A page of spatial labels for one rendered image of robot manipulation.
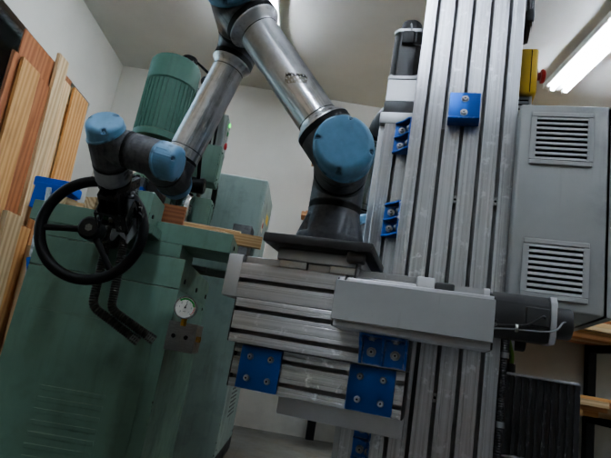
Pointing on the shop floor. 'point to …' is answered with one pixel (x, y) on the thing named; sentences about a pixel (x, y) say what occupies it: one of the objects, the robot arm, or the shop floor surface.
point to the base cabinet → (90, 373)
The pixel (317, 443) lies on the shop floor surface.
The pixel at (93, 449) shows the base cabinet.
